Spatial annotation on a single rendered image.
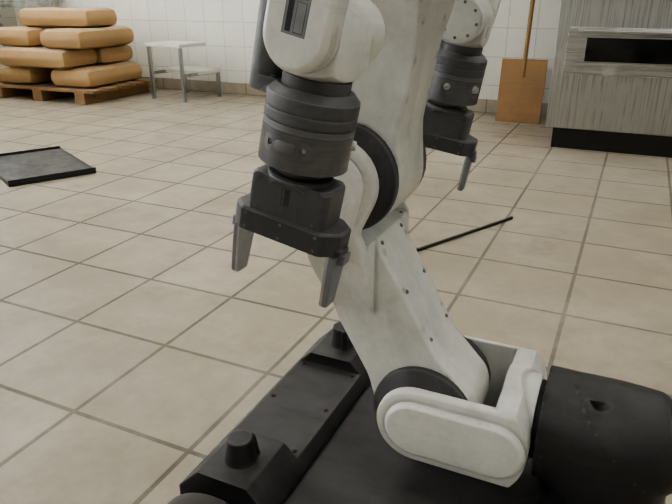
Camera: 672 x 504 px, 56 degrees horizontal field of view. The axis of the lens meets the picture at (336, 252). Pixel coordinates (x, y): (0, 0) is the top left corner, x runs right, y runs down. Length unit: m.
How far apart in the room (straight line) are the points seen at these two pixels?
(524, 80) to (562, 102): 0.81
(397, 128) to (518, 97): 3.83
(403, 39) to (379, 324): 0.38
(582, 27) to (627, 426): 3.06
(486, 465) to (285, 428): 0.33
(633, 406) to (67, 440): 1.04
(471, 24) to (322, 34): 0.46
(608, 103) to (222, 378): 2.84
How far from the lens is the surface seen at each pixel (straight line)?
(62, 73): 5.72
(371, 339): 0.89
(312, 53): 0.53
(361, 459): 1.01
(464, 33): 0.96
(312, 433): 1.02
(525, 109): 4.58
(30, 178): 3.28
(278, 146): 0.57
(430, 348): 0.87
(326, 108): 0.56
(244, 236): 0.67
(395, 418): 0.88
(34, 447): 1.42
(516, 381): 0.90
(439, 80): 0.99
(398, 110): 0.77
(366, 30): 0.59
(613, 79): 3.79
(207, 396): 1.46
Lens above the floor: 0.83
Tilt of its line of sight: 22 degrees down
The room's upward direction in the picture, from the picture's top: straight up
